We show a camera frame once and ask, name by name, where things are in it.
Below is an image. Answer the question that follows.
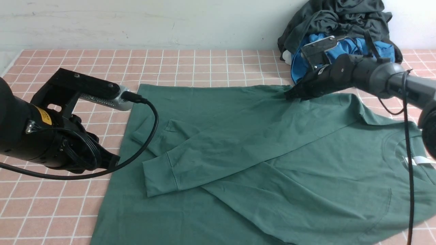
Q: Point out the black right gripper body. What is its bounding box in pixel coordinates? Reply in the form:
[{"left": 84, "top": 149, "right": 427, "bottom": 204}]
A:
[{"left": 284, "top": 54, "right": 358, "bottom": 100}]

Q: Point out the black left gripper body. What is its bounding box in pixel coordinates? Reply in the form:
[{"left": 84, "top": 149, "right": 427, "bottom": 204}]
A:
[{"left": 51, "top": 114, "right": 120, "bottom": 174}]

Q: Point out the green long-sleeve top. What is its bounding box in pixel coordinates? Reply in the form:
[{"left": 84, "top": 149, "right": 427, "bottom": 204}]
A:
[{"left": 90, "top": 84, "right": 436, "bottom": 245}]

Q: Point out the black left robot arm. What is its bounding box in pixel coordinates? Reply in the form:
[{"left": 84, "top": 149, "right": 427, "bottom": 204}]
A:
[{"left": 0, "top": 73, "right": 121, "bottom": 174}]

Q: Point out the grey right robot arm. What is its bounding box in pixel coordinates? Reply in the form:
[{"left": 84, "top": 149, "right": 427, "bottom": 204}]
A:
[{"left": 285, "top": 54, "right": 436, "bottom": 157}]

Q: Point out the blue garment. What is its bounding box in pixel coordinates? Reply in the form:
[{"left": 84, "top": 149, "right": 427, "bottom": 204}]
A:
[{"left": 290, "top": 33, "right": 395, "bottom": 83}]

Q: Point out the dark grey garment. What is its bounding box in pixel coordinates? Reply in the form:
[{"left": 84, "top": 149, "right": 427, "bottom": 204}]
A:
[{"left": 277, "top": 0, "right": 393, "bottom": 53}]

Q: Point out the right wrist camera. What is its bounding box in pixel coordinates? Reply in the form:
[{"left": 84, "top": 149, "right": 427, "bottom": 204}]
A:
[{"left": 300, "top": 36, "right": 346, "bottom": 71}]

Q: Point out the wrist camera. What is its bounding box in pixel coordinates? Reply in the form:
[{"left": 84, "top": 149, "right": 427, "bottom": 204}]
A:
[
  {"left": 300, "top": 36, "right": 346, "bottom": 71},
  {"left": 31, "top": 68, "right": 133, "bottom": 118}
]

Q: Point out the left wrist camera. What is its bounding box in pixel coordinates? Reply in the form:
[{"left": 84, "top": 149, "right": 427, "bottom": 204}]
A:
[{"left": 31, "top": 68, "right": 133, "bottom": 118}]

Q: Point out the black right camera cable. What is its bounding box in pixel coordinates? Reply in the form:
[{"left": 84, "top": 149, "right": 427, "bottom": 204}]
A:
[{"left": 363, "top": 31, "right": 415, "bottom": 245}]

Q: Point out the black camera cable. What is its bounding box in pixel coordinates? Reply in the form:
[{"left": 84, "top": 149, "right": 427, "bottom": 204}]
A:
[
  {"left": 0, "top": 91, "right": 159, "bottom": 180},
  {"left": 363, "top": 31, "right": 415, "bottom": 245}
]

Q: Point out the black left camera cable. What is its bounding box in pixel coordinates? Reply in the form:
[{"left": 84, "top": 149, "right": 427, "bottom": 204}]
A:
[{"left": 0, "top": 91, "right": 159, "bottom": 180}]

